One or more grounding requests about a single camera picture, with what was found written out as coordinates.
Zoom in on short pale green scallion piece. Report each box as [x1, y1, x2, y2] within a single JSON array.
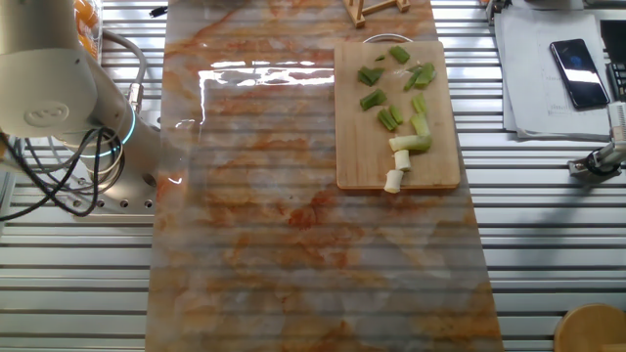
[[409, 112, 432, 138]]

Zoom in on round wooden disc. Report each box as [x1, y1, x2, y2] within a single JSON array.
[[553, 303, 626, 352]]

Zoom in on wooden cutting board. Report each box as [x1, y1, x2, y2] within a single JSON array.
[[334, 40, 462, 191]]

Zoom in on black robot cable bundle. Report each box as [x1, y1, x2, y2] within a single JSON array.
[[0, 125, 126, 222]]

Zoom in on wooden knife rack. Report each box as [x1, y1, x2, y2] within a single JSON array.
[[341, 0, 412, 29]]

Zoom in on black smartphone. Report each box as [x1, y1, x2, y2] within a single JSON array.
[[549, 38, 612, 110]]

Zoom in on metal clamp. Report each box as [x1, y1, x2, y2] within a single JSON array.
[[566, 101, 626, 186]]

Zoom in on grey robot hose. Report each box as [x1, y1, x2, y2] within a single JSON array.
[[100, 29, 148, 113]]

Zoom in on slim green scallion piece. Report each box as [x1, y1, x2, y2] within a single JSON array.
[[402, 70, 423, 93]]

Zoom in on black keyboard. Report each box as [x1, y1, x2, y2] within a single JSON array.
[[599, 19, 626, 103]]

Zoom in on short white scallion piece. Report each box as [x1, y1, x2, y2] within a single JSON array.
[[388, 134, 434, 154], [382, 168, 405, 195], [393, 149, 414, 173]]

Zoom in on white paper stack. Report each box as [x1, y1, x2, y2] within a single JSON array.
[[492, 5, 618, 143]]

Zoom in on round orange fruit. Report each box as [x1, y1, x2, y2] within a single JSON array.
[[73, 0, 99, 28], [77, 32, 102, 60]]

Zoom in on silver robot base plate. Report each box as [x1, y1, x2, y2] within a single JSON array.
[[66, 155, 160, 224]]

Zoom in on orange marble pattern mat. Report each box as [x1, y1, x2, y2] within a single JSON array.
[[145, 0, 506, 352]]

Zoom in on ribbed grey camera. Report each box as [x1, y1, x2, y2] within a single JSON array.
[[485, 0, 513, 23]]

